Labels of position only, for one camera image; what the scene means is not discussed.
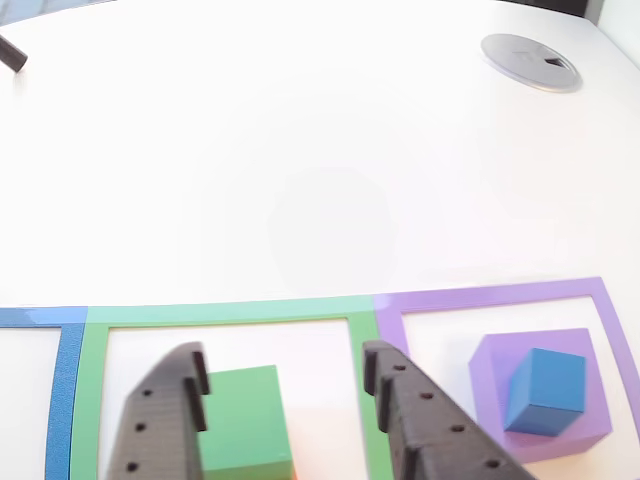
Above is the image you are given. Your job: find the green square block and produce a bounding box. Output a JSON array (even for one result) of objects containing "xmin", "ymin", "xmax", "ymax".
[{"xmin": 197, "ymin": 364, "xmax": 295, "ymax": 480}]

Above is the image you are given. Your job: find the small blue cube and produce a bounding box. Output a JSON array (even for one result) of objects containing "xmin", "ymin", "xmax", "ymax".
[{"xmin": 503, "ymin": 347, "xmax": 587, "ymax": 437}]

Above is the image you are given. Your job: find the purple square block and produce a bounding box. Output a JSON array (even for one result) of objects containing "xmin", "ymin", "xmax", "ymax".
[{"xmin": 468, "ymin": 327, "xmax": 614, "ymax": 464}]

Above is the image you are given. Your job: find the blue square frame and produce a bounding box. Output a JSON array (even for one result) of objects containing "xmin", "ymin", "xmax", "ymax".
[{"xmin": 0, "ymin": 306, "xmax": 89, "ymax": 480}]

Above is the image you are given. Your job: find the green square frame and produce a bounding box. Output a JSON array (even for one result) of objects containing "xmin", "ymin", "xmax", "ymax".
[{"xmin": 69, "ymin": 294, "xmax": 394, "ymax": 480}]

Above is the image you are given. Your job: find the purple square frame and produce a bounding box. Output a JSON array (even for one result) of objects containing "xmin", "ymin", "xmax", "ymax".
[{"xmin": 373, "ymin": 276, "xmax": 634, "ymax": 401}]

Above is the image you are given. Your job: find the silver round cable grommet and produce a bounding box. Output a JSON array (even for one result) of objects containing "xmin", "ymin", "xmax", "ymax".
[{"xmin": 479, "ymin": 33, "xmax": 585, "ymax": 94}]

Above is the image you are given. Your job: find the black camera tripod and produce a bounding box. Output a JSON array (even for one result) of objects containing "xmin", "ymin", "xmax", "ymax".
[{"xmin": 0, "ymin": 34, "xmax": 29, "ymax": 74}]

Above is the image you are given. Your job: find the dark window post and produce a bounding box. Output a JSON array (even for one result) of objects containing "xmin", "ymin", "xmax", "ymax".
[{"xmin": 519, "ymin": 0, "xmax": 591, "ymax": 17}]

